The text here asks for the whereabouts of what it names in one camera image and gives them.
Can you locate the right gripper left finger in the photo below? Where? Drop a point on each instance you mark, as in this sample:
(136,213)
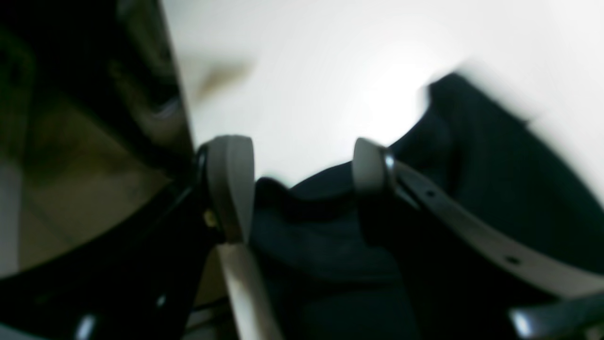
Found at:
(225,173)

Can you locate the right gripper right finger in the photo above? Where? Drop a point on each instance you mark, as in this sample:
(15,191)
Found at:
(466,280)

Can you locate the black T-shirt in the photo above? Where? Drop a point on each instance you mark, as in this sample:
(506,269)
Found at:
(325,282)

